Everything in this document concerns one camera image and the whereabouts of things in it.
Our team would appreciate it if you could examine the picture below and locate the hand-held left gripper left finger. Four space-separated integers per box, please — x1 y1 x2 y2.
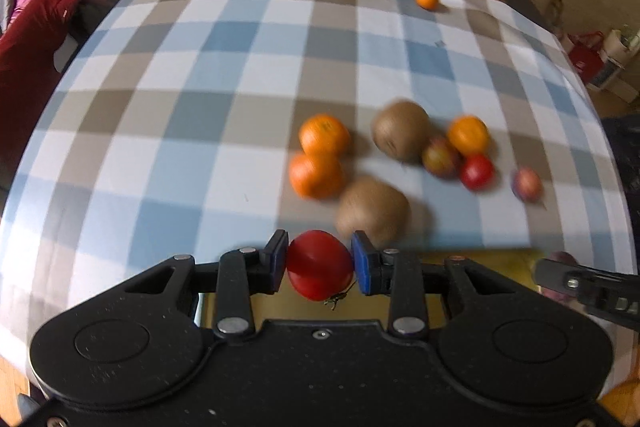
122 229 290 341

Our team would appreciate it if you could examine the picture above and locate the yellow-red plum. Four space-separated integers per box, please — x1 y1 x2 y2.
421 137 462 179

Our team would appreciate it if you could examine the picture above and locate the pinkish plum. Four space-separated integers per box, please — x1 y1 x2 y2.
542 251 582 304

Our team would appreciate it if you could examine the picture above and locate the purple-red plum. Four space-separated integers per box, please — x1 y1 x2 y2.
511 167 543 201

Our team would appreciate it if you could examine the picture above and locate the orange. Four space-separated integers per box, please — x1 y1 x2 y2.
289 152 346 200
299 114 352 156
446 115 490 156

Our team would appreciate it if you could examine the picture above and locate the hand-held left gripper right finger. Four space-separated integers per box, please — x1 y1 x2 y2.
351 231 522 339

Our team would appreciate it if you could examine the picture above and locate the red and white bag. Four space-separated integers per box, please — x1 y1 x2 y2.
560 31 608 90

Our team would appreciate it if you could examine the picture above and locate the gold tray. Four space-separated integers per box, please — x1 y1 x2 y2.
197 249 546 330

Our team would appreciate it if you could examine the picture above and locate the red tomato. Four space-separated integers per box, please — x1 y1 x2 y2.
286 230 355 303

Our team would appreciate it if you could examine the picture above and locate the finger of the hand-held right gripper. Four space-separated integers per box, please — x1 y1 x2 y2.
532 257 640 334

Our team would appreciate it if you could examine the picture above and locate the checkered tablecloth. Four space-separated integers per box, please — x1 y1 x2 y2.
0 0 640 408

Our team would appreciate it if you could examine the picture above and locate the brown kiwi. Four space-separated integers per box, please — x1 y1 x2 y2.
371 101 432 162
335 177 412 249

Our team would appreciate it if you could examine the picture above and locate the red plum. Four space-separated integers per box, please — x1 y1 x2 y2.
460 154 496 191

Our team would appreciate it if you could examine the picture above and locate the red cloth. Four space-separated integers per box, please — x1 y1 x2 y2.
0 0 94 192

